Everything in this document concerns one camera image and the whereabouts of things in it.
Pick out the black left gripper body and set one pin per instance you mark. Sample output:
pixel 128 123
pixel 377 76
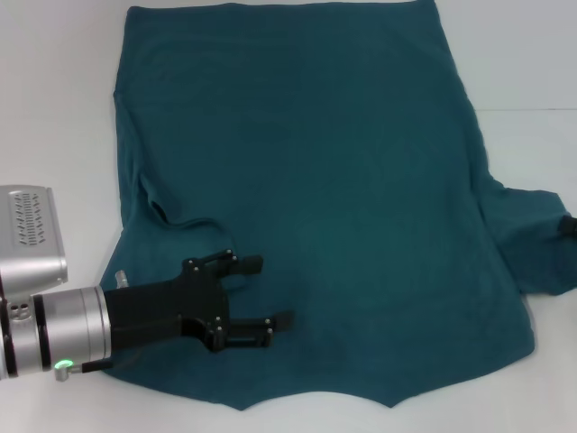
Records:
pixel 171 311

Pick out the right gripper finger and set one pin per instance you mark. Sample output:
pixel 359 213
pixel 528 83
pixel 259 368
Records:
pixel 570 222
pixel 570 233

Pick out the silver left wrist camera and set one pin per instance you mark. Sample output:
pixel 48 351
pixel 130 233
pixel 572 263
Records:
pixel 31 234

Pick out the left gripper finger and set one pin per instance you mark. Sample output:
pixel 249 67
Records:
pixel 248 334
pixel 245 265

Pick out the teal blue t-shirt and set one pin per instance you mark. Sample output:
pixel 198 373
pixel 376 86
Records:
pixel 315 158

